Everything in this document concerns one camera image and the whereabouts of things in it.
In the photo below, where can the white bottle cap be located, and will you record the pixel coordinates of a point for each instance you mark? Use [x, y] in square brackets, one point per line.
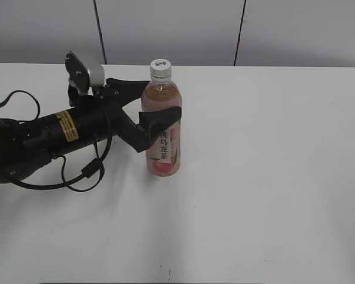
[160, 68]

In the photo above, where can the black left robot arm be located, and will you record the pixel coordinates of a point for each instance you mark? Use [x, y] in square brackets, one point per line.
[26, 146]

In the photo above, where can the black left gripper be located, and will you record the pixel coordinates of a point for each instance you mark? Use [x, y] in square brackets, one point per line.
[102, 114]

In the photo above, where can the pink peach tea bottle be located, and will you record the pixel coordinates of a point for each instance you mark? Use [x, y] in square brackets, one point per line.
[163, 157]

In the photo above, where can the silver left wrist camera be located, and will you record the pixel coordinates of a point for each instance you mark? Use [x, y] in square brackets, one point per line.
[84, 71]

